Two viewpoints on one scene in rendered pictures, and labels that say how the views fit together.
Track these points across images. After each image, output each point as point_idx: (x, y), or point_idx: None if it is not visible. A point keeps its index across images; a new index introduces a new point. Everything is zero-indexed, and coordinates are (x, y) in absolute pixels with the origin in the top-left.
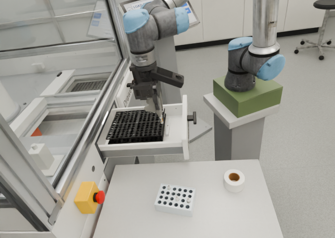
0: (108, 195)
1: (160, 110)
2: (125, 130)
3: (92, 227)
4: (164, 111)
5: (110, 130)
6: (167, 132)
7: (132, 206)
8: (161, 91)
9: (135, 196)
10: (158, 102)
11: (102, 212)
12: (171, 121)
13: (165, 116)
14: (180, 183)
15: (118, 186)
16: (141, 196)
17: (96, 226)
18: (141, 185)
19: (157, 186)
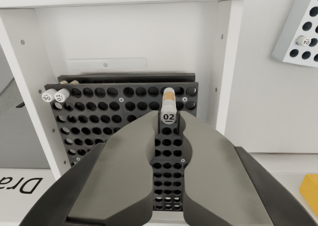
0: (257, 149)
1: (227, 139)
2: (162, 179)
3: (301, 155)
4: (60, 84)
5: (156, 206)
6: (138, 63)
7: (293, 108)
8: (65, 188)
9: (272, 107)
10: (266, 197)
11: (290, 149)
12: (76, 55)
13: (75, 78)
14: (264, 15)
15: (243, 138)
16: (276, 96)
17: (311, 152)
18: (249, 99)
19: (260, 68)
